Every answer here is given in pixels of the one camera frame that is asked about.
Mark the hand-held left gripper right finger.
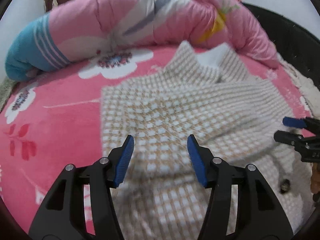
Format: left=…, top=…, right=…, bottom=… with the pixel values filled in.
left=187, top=134, right=293, bottom=240

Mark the pink floral bed blanket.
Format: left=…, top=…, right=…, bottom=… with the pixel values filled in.
left=0, top=44, right=313, bottom=235

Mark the grey green fuzzy cloth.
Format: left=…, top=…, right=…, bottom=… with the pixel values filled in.
left=0, top=77, right=16, bottom=110

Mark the cream fuzzy blanket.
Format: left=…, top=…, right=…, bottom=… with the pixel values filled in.
left=277, top=55, right=316, bottom=119

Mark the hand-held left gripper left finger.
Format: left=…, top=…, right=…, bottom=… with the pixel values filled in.
left=29, top=134, right=135, bottom=240

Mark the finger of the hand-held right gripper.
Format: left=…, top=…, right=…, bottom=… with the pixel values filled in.
left=274, top=130, right=305, bottom=147
left=282, top=116, right=320, bottom=130

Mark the beige checked knit coat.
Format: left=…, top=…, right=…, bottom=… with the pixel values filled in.
left=100, top=41, right=315, bottom=240

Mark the pink printed quilt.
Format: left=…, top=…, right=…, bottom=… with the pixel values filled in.
left=5, top=0, right=279, bottom=82

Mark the person's right hand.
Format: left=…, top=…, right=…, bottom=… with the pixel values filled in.
left=310, top=164, right=320, bottom=194

